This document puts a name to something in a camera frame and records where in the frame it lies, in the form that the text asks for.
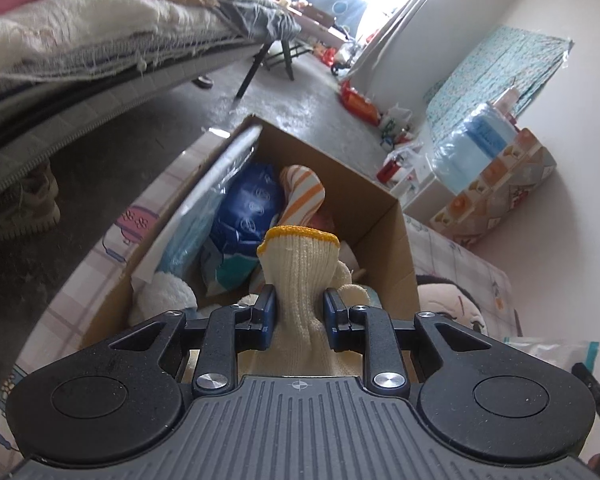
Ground plush doll black hair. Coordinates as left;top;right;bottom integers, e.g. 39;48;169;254
416;274;488;336

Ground white water dispenser base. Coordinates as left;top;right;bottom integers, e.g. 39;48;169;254
400;170;454;224

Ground checked floral tablecloth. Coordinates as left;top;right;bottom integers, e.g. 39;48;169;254
0;134;519;478

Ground blue water bottle on dispenser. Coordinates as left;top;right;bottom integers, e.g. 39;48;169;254
429;103;517;195

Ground red snack package on floor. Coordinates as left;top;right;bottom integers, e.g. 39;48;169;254
340;80;380;127

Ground cream knit glove yellow cuff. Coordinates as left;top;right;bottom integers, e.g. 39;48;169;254
238;226;370;376

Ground brown cardboard box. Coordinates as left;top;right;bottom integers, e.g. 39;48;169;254
79;116;419;349

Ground white fluffy plush item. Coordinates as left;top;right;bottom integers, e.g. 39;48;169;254
128;272;198;326

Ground patterned fabric covered cabinet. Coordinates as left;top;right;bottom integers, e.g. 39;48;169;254
428;128;557;248

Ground orange striped white sock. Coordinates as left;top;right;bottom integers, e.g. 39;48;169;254
277;165;326;226

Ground beige sneaker under bed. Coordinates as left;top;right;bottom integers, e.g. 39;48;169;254
0;159;60;240

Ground clear pack of blue masks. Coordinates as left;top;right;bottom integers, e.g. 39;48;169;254
132;126;262;292

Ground blue printed soft pack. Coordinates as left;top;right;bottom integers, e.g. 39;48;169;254
210;162;285;257

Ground folding table by window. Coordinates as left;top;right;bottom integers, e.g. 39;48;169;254
234;0;361;101

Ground teal patterned hanging cloth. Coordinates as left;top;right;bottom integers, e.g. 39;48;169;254
425;26;573;143

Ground grey window curtain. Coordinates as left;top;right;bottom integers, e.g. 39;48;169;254
346;0;466;97

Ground bed with quilts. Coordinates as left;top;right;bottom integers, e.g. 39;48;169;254
0;0;300;195

